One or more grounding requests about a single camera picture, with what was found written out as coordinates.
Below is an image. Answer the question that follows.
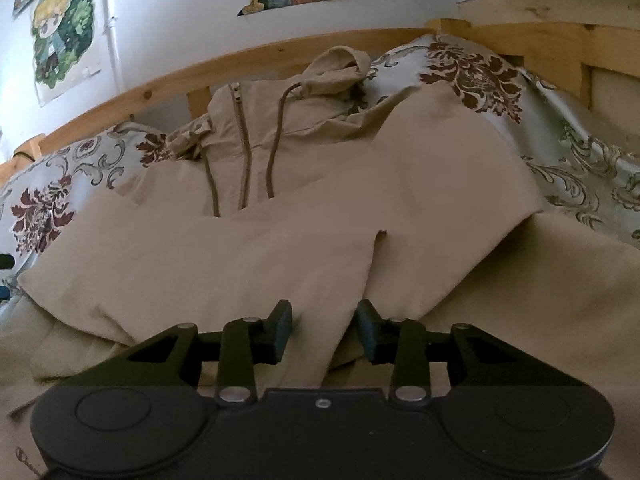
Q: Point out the beige hooded zip jacket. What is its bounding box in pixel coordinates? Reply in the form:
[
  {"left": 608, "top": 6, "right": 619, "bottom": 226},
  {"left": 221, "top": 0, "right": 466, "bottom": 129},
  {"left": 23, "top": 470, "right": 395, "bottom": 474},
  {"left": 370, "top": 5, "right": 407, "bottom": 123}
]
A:
[{"left": 17, "top": 45, "right": 548, "bottom": 386}]

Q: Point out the cartoon character wall poster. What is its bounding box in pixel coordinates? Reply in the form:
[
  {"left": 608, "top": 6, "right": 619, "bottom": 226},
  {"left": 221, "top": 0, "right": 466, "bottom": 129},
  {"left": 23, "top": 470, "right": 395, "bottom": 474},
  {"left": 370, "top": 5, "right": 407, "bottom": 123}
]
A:
[{"left": 11, "top": 0, "right": 105, "bottom": 107}]

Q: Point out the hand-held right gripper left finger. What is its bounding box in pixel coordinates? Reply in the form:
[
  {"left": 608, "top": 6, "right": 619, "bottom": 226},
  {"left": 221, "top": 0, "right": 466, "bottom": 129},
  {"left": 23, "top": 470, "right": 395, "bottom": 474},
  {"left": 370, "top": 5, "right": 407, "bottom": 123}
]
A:
[{"left": 62, "top": 299, "right": 294, "bottom": 407}]

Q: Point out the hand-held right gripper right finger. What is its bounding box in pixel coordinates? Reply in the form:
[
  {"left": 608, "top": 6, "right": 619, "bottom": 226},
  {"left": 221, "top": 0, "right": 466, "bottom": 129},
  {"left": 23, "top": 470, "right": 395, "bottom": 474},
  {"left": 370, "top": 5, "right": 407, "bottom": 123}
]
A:
[{"left": 357, "top": 299, "right": 586, "bottom": 407}]

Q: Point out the cream fleece cloth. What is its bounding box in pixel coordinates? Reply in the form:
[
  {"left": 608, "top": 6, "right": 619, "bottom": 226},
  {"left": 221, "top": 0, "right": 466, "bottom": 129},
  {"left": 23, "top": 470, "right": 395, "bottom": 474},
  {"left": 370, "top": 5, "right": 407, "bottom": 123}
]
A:
[{"left": 0, "top": 210, "right": 640, "bottom": 480}]

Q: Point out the wooden bed frame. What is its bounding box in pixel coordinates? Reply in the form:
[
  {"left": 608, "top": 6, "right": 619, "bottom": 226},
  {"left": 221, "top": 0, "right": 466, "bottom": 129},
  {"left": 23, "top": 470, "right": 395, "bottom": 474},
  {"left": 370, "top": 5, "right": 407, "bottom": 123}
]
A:
[{"left": 0, "top": 0, "right": 640, "bottom": 181}]

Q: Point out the floral patterned bedsheet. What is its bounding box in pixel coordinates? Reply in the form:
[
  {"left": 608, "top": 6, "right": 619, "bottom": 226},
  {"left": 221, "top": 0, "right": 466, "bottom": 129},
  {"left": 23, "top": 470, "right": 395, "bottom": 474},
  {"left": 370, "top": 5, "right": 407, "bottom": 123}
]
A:
[{"left": 0, "top": 32, "right": 640, "bottom": 281}]

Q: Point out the white wall cable conduit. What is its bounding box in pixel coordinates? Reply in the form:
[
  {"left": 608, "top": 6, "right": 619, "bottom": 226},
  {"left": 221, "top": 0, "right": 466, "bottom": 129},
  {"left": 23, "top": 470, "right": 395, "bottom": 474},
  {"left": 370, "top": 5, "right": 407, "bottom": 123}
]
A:
[{"left": 104, "top": 0, "right": 121, "bottom": 108}]

